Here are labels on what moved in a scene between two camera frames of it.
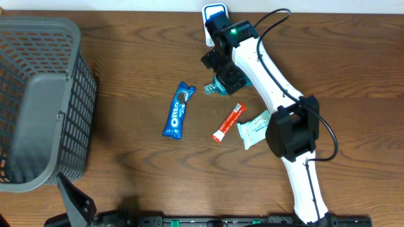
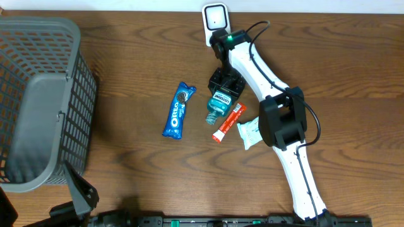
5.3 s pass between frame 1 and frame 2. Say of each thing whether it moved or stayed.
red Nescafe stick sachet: stayed
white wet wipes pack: stayed
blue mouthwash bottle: moved
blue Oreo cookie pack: stayed
